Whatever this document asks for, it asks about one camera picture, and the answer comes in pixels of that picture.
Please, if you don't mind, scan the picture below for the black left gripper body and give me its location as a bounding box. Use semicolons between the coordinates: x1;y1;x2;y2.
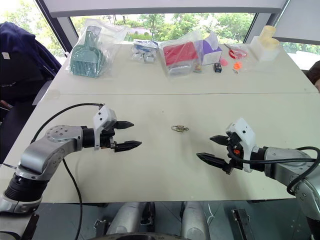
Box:
99;120;119;153

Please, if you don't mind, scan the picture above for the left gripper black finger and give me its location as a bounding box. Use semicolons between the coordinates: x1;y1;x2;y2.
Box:
116;120;135;131
114;140;143;154

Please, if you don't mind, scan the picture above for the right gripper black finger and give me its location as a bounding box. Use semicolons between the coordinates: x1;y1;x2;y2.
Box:
195;152;230;173
209;134;230;146

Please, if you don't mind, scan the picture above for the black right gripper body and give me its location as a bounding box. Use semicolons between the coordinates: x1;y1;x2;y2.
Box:
224;131;245;175

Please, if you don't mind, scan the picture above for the silver rounded cylinder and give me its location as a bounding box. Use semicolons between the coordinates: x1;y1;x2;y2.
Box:
180;200;210;240
106;201;146;236

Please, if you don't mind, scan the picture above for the teal plastic scoop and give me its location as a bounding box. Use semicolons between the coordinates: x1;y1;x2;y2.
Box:
70;25;108;79

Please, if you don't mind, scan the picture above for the bag of small metal parts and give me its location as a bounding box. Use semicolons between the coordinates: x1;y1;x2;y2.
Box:
130;39;160;65

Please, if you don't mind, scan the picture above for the red item in clear bag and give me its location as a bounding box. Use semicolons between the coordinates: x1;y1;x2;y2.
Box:
223;42;249;61

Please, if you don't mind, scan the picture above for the red pouch in clear bag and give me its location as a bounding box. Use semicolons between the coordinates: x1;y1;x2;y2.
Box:
159;39;201;79

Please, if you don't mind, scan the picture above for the purple and white tissue box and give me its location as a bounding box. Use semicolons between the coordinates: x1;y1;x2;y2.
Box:
198;31;224;67

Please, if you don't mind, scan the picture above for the teal dustpan in bag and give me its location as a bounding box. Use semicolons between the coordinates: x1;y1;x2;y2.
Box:
65;18;129;80

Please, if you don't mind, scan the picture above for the dark office chair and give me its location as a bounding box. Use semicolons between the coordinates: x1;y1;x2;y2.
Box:
0;79;54;165

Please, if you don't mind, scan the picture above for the white holder with cream cups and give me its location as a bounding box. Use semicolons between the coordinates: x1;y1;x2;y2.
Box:
249;24;281;62

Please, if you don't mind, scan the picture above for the person with dark hair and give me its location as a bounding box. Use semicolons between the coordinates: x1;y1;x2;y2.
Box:
305;59;320;94

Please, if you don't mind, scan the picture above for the dark blue jacket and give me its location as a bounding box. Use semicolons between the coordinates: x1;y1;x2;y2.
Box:
0;21;62;101

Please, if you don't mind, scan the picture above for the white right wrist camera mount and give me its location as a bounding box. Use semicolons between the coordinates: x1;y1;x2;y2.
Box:
224;117;258;174

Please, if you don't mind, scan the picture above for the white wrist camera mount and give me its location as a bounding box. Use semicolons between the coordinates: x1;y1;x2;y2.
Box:
92;104;118;152
224;117;258;174

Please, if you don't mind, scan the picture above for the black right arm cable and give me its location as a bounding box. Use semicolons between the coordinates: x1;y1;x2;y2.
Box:
227;146;320;196

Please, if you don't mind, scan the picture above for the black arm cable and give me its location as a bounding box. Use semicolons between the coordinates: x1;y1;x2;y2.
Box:
30;102;105;240
227;146;320;196

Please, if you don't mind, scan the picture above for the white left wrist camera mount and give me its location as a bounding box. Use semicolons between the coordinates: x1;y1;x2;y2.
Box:
92;104;118;152

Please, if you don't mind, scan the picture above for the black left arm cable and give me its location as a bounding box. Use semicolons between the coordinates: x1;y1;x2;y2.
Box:
30;102;105;240

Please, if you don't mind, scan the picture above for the black metal bracket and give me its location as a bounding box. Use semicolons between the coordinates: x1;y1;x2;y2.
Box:
230;208;256;240

